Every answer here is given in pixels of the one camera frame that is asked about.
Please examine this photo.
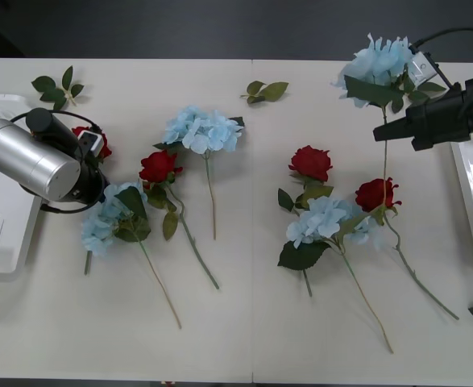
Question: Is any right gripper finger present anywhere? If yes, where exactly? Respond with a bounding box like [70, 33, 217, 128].
[372, 108, 413, 138]
[374, 131, 414, 143]

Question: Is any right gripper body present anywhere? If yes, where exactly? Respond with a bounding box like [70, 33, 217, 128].
[405, 89, 473, 152]

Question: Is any pale blue artificial flower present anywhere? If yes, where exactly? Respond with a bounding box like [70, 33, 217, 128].
[330, 34, 447, 210]
[276, 196, 394, 355]
[81, 181, 183, 330]
[151, 105, 246, 241]

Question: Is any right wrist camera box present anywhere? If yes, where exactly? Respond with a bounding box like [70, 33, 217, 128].
[408, 47, 442, 85]

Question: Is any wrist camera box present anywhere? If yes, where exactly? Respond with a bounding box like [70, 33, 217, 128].
[408, 47, 442, 85]
[76, 127, 102, 155]

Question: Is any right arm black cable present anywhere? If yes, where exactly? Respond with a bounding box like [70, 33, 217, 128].
[409, 27, 473, 52]

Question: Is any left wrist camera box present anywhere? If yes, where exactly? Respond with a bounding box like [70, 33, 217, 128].
[76, 127, 102, 155]

